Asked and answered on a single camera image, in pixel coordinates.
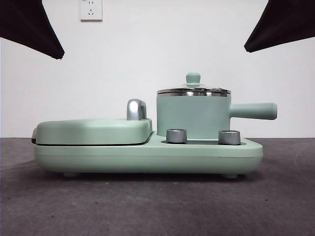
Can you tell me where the green griddle cover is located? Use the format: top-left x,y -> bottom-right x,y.
31,117 -> 154,146

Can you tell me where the green breakfast machine base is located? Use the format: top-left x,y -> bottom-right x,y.
32,131 -> 264,178

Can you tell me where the white wall socket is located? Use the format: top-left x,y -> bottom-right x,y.
79,0 -> 103,22

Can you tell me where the glass lid with green knob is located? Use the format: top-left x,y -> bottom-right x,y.
157,72 -> 231,95

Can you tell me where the green pot with side handle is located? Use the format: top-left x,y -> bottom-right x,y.
156,90 -> 278,140

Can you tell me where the silver control knob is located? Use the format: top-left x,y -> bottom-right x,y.
166,128 -> 188,144
218,129 -> 242,145

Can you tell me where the chrome griddle cover handle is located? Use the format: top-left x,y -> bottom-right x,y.
126,98 -> 148,121

